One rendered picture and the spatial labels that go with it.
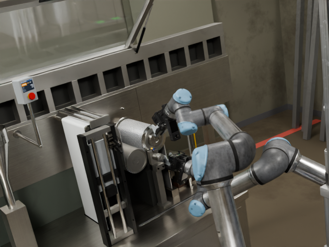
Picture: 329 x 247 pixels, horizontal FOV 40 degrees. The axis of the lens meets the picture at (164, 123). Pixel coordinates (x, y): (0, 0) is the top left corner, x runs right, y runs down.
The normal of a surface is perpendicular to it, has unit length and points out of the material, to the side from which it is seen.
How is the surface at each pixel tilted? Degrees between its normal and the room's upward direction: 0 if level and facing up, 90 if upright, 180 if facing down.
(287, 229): 0
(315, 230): 0
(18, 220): 90
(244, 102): 90
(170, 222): 0
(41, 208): 90
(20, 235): 90
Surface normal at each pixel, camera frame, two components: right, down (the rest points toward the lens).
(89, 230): -0.17, -0.93
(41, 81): 0.61, 0.16
